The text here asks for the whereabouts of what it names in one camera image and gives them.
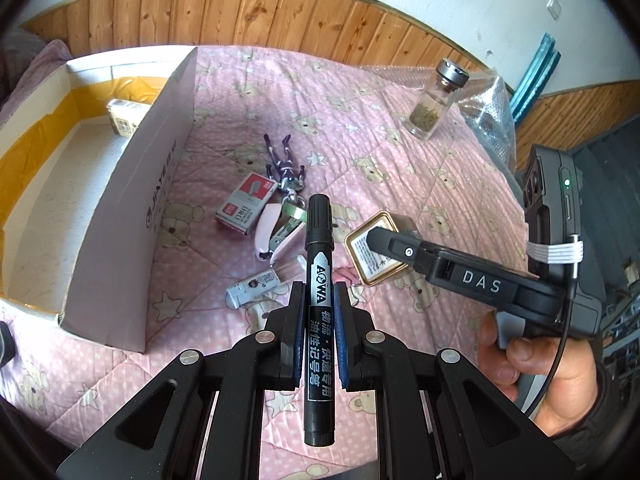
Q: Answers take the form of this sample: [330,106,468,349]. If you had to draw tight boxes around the pink printed blanket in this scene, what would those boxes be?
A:
[0,45,531,480]

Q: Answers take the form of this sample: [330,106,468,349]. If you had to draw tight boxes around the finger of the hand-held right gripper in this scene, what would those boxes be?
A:
[366,228,441,282]

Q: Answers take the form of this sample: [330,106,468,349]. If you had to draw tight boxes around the clear bubble wrap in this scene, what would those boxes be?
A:
[360,65,518,171]

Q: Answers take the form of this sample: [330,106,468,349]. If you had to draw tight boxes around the white cardboard box container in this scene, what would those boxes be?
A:
[0,46,200,356]

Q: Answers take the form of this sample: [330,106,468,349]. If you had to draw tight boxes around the glass jar with tea leaves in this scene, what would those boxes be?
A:
[406,58,471,139]

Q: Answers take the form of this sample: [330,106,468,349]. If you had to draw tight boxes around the person's right forearm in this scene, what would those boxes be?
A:
[547,355,640,480]

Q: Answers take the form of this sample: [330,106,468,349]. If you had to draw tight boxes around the pink pillow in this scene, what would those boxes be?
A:
[0,30,71,126]

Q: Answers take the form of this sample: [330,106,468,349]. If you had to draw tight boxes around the red and grey staple box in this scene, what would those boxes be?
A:
[215,172,277,236]

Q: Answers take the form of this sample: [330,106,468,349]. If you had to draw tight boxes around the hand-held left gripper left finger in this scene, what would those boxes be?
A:
[55,281,307,480]

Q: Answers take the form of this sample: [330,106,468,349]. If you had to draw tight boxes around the teal boards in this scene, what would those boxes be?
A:
[510,32,558,123]

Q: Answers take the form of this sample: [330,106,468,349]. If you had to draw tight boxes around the white paper packet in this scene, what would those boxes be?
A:
[106,99,151,138]

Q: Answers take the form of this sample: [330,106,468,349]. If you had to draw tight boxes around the small white printed tube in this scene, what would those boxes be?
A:
[226,269,281,308]

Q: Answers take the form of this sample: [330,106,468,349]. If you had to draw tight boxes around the black marker pen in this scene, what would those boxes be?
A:
[302,194,335,447]

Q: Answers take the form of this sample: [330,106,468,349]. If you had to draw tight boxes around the person's right hand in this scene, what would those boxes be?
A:
[475,310,608,436]

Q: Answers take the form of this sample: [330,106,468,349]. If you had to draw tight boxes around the dark slatted object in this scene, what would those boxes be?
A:
[572,112,640,281]

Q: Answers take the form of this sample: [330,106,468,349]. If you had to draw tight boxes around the purple action figure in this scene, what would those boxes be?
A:
[263,133,307,196]

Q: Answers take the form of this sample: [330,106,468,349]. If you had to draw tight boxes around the square gold tin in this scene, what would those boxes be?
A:
[345,211,416,287]

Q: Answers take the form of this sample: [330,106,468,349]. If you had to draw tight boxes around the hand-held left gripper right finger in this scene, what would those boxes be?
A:
[335,281,581,480]

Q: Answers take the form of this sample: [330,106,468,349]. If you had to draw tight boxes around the black cable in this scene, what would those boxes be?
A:
[520,237,583,413]

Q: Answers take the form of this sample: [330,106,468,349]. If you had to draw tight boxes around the pink stapler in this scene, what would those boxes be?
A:
[255,203,305,264]

